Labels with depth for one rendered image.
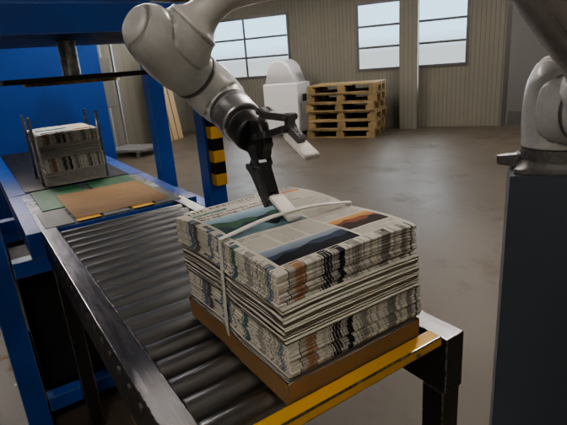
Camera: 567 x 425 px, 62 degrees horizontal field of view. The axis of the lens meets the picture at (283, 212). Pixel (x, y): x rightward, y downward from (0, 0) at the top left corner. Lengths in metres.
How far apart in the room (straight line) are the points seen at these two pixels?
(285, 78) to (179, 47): 7.83
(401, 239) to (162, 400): 0.47
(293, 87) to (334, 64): 1.06
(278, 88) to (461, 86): 3.17
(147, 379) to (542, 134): 1.01
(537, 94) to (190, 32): 0.81
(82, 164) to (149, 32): 1.80
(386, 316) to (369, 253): 0.13
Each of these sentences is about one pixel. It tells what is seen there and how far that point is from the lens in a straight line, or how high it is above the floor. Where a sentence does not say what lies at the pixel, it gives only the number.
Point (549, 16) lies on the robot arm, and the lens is 1.03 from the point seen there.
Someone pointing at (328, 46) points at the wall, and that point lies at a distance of 9.27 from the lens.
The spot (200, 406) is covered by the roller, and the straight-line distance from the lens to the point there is 0.82.
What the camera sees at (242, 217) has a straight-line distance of 0.89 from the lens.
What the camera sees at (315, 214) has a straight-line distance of 0.88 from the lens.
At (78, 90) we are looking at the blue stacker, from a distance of 4.21.
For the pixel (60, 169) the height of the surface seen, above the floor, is 0.88.
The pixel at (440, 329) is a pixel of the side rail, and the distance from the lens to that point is 0.97.
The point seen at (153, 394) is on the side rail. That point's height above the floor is 0.80.
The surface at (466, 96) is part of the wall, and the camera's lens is 8.87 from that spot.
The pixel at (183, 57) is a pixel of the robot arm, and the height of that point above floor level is 1.33.
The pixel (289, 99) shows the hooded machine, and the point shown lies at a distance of 8.64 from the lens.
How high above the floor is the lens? 1.31
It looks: 18 degrees down
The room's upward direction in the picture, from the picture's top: 4 degrees counter-clockwise
